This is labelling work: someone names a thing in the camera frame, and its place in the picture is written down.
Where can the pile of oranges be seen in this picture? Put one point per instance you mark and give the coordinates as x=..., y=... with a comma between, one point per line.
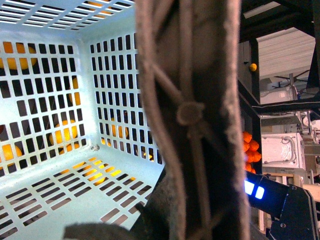
x=251, y=152

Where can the white washing machine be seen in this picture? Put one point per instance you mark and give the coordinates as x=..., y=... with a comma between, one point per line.
x=283, y=150

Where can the brown basket handle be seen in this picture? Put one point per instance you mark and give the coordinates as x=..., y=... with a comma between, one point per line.
x=188, y=65

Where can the light blue plastic basket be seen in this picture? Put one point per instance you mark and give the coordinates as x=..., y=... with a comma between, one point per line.
x=75, y=145

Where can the black fruit display shelf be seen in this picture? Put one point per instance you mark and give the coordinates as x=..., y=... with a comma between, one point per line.
x=279, y=77

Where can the black robot arm blue light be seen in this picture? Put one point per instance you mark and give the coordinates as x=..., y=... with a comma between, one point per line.
x=293, y=211

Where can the dark felt left gripper finger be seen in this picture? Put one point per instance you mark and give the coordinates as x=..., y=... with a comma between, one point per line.
x=152, y=224

